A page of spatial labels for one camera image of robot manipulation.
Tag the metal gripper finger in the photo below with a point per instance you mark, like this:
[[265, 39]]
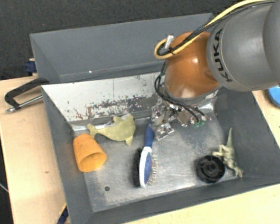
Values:
[[164, 131], [160, 113]]

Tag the grey metal bin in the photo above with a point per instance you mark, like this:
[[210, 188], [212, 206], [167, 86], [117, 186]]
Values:
[[180, 155]]

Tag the blue and white hairbrush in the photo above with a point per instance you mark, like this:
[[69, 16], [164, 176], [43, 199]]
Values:
[[146, 165]]

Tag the yellow-green toy dolphin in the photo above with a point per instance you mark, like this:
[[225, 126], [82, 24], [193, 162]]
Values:
[[120, 131]]

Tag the black round ribbed lid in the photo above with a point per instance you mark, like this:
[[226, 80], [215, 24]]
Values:
[[210, 168]]

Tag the pale green toy dinosaur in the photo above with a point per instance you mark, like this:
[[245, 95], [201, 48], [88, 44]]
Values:
[[229, 156]]

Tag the orange plastic cup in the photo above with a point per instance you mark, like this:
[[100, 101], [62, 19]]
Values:
[[88, 152]]

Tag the blue round disc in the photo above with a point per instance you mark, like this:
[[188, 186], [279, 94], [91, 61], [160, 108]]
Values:
[[278, 99]]

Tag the pale wood flat board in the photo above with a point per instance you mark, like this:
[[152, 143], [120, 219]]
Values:
[[29, 160]]

